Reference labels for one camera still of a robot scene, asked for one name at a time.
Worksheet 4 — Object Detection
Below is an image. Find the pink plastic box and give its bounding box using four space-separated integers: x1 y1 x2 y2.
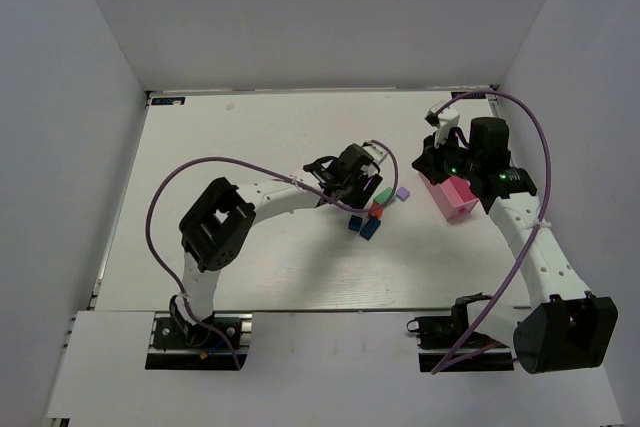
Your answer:
420 174 479 222

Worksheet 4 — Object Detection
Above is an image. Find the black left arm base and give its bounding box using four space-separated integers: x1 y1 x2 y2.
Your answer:
145 313 252 372

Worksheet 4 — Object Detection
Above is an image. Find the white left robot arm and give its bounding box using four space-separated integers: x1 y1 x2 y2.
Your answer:
170 141 388 347

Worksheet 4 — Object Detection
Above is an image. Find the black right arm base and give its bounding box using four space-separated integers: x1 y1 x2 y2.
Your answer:
407 314 516 374

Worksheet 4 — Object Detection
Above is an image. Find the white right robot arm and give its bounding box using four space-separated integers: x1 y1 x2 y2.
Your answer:
412 114 618 374

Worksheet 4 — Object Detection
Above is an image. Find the green wood block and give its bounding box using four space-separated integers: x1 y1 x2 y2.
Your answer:
374 187 395 205

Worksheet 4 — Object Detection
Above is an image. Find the blue cube block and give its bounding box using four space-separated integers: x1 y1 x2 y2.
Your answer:
348 215 363 232

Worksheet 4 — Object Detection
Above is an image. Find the red wood block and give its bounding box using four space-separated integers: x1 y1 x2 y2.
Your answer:
368 201 384 219

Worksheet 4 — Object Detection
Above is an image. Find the dark blue long block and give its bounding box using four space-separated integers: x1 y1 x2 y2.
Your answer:
359 217 381 241

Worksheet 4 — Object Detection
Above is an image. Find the blue table logo sticker right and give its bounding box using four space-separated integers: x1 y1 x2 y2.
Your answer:
450 91 486 100

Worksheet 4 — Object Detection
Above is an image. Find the blue table logo sticker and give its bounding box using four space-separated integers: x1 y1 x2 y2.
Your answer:
151 97 186 106
450 91 486 100

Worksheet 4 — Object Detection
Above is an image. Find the blue table logo sticker left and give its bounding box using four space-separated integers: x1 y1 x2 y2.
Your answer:
151 97 186 106

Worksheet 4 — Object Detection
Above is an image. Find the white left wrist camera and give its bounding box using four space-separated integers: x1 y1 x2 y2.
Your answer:
362 141 388 177

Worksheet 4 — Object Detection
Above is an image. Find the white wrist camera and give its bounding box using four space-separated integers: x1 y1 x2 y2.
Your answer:
425 102 460 148
362 141 388 177

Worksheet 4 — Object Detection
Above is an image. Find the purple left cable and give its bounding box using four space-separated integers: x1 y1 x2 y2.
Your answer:
145 140 400 371

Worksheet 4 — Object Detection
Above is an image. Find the purple cable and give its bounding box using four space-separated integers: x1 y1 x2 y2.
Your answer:
430 91 551 376
145 140 400 371

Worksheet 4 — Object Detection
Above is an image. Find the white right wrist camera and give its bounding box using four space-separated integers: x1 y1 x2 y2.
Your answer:
425 102 460 148

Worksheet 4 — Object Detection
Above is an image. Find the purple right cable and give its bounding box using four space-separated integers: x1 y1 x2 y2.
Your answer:
430 91 551 376

